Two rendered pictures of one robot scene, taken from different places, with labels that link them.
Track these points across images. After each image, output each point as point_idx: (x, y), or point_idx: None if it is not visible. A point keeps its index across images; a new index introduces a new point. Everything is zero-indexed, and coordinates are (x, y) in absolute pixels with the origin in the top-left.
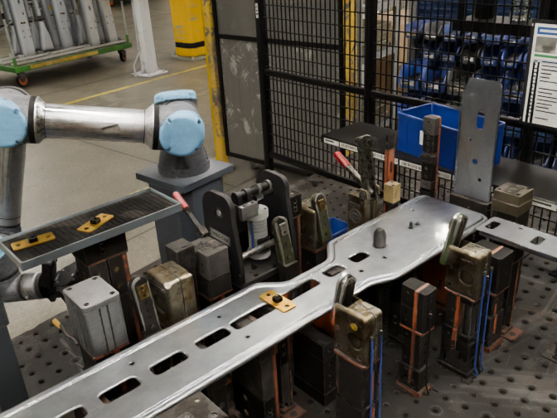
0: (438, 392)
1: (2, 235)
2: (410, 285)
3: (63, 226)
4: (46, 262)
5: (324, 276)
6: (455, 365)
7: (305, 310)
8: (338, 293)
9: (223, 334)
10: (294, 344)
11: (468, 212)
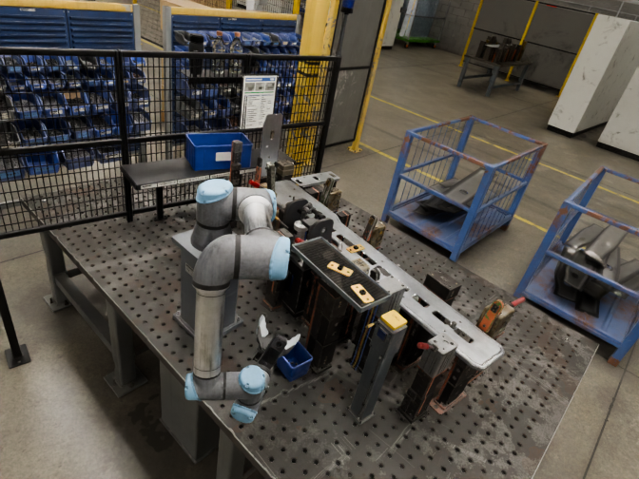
0: None
1: (230, 373)
2: (343, 215)
3: (340, 282)
4: (286, 339)
5: (335, 232)
6: None
7: (363, 242)
8: (375, 224)
9: None
10: None
11: (283, 182)
